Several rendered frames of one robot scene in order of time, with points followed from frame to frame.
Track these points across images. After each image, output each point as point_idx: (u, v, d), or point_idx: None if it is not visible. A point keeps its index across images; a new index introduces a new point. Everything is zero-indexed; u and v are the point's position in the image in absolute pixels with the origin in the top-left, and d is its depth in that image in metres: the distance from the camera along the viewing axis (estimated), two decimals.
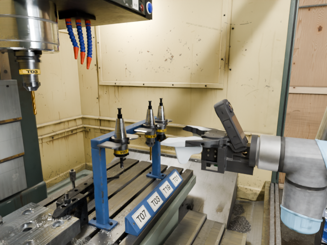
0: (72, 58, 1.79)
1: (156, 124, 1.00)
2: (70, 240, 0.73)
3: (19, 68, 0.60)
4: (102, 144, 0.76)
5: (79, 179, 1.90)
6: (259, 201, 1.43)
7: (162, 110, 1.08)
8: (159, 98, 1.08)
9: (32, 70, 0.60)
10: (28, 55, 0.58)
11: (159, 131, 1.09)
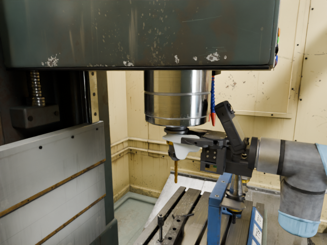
0: (122, 80, 1.75)
1: None
2: None
3: None
4: (225, 203, 0.72)
5: (125, 202, 1.86)
6: (326, 233, 1.39)
7: None
8: (246, 138, 1.04)
9: None
10: (184, 127, 0.54)
11: None
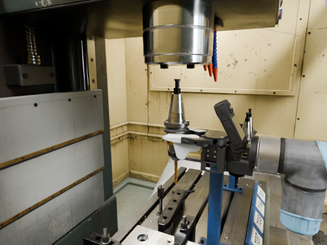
0: (121, 62, 1.72)
1: None
2: None
3: None
4: None
5: (125, 187, 1.83)
6: None
7: (251, 121, 1.01)
8: (248, 109, 1.01)
9: None
10: (184, 127, 0.54)
11: None
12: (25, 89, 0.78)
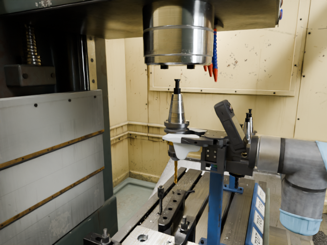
0: (121, 62, 1.72)
1: None
2: None
3: None
4: None
5: (125, 187, 1.83)
6: None
7: (251, 121, 1.01)
8: (248, 109, 1.01)
9: None
10: (184, 127, 0.54)
11: None
12: (25, 89, 0.78)
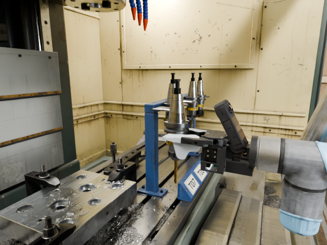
0: (96, 42, 1.78)
1: (199, 97, 0.99)
2: (127, 203, 0.73)
3: None
4: (157, 108, 0.75)
5: (100, 164, 1.89)
6: None
7: (201, 84, 1.07)
8: (198, 73, 1.07)
9: None
10: (184, 127, 0.54)
11: (198, 105, 1.08)
12: None
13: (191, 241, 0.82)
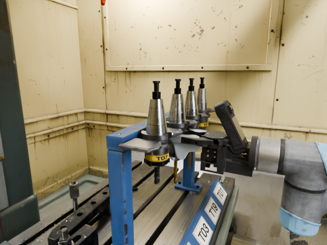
0: (73, 38, 1.45)
1: (201, 114, 0.66)
2: None
3: None
4: (128, 143, 0.42)
5: (81, 186, 1.56)
6: None
7: (204, 94, 0.74)
8: (200, 78, 0.74)
9: None
10: (184, 127, 0.54)
11: (199, 124, 0.75)
12: None
13: None
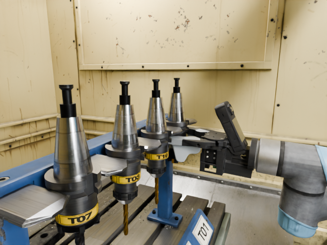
0: (42, 32, 1.25)
1: (170, 131, 0.47)
2: None
3: None
4: (2, 202, 0.22)
5: None
6: None
7: (179, 101, 0.54)
8: (173, 78, 0.54)
9: (134, 177, 0.37)
10: (133, 156, 0.35)
11: None
12: None
13: None
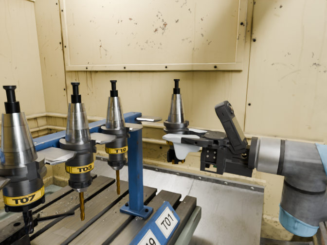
0: (29, 34, 1.30)
1: (128, 127, 0.51)
2: None
3: (66, 164, 0.41)
4: None
5: None
6: (296, 241, 0.94)
7: (179, 102, 0.55)
8: (173, 79, 0.55)
9: (85, 167, 0.41)
10: (82, 148, 0.39)
11: (173, 143, 0.56)
12: None
13: None
